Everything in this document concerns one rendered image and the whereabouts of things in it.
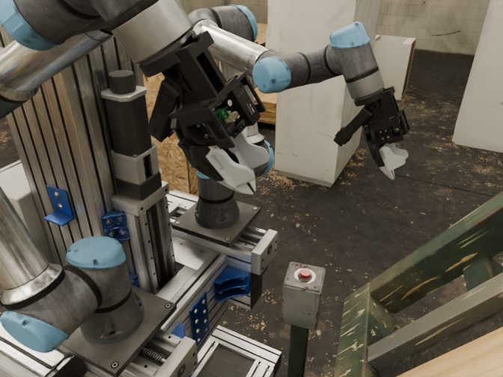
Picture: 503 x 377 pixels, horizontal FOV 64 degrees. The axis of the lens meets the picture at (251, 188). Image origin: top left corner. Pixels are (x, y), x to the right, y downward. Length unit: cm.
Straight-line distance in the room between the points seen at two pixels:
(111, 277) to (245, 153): 51
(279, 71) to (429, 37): 819
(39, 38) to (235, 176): 27
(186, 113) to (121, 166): 65
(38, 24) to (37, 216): 89
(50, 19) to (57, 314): 56
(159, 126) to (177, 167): 237
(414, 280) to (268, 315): 130
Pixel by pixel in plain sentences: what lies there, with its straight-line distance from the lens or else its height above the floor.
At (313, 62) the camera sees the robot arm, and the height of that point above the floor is 160.
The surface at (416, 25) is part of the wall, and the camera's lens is 902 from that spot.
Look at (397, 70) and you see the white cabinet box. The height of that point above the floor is 38.
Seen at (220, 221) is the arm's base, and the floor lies 106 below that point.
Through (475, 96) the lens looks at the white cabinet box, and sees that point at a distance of 464.
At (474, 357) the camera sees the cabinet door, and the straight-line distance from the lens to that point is 98.
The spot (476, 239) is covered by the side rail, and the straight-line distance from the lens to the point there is 121.
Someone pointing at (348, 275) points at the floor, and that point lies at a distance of 274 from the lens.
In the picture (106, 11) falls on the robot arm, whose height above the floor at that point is 178.
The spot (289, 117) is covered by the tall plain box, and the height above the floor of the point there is 59.
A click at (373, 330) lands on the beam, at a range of 126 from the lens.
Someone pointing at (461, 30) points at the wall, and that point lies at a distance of 897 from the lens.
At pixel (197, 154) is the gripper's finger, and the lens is 48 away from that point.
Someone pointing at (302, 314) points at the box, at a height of 82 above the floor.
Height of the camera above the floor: 183
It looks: 31 degrees down
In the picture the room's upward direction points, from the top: straight up
